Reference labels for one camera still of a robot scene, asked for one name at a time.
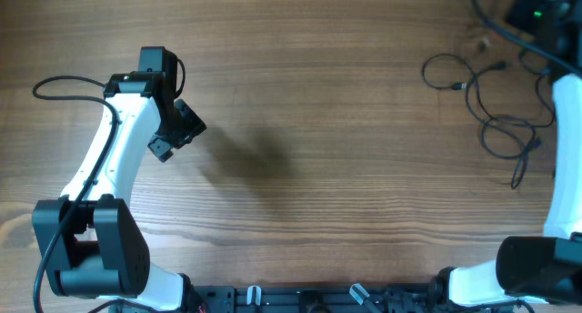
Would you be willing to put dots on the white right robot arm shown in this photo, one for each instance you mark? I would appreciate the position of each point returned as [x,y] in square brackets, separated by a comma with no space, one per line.
[545,269]

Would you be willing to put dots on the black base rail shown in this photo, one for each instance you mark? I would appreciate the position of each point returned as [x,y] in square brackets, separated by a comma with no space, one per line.
[255,299]

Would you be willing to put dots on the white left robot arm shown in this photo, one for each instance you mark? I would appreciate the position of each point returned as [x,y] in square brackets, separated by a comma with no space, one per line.
[90,244]

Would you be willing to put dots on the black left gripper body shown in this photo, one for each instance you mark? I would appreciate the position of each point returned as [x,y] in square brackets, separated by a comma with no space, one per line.
[178,129]

